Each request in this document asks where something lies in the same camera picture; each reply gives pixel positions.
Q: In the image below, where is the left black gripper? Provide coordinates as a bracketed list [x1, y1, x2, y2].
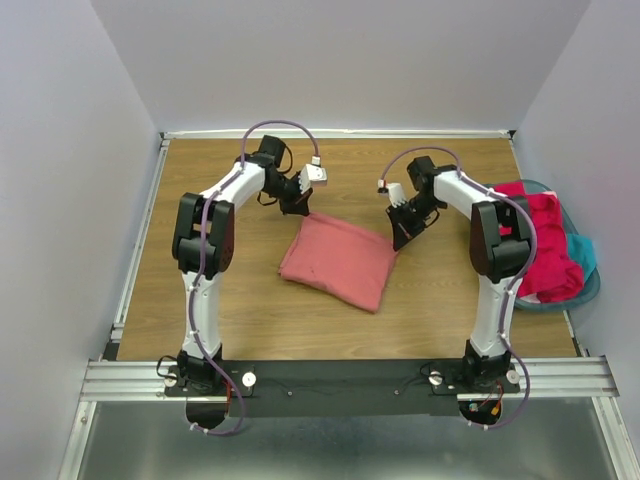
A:
[262, 171, 312, 216]

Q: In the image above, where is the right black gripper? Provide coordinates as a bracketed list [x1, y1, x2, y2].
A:
[386, 195, 442, 251]

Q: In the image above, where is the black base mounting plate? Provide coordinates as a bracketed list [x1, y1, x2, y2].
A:
[161, 359, 521, 424]

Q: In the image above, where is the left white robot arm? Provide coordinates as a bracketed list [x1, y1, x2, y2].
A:
[169, 135, 313, 395]

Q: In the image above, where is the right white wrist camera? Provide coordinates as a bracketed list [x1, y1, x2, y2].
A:
[385, 182, 408, 208]

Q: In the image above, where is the teal plastic basket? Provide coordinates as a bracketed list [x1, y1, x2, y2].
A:
[487, 178, 603, 315]

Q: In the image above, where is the magenta t shirt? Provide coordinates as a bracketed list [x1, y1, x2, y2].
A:
[494, 181, 585, 304]

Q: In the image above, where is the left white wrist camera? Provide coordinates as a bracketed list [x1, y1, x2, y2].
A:
[298, 164, 328, 193]

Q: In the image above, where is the teal t shirt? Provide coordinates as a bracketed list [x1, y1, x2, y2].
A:
[567, 233, 597, 279]

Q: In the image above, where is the salmon pink t shirt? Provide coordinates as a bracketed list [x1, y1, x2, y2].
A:
[279, 213, 396, 313]

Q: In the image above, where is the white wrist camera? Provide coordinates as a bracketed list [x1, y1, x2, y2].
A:
[385, 182, 408, 208]
[298, 164, 328, 193]

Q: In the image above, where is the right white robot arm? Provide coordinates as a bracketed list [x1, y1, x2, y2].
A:
[377, 156, 537, 392]

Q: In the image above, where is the aluminium front rail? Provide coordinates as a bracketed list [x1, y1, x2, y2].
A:
[80, 357, 619, 402]

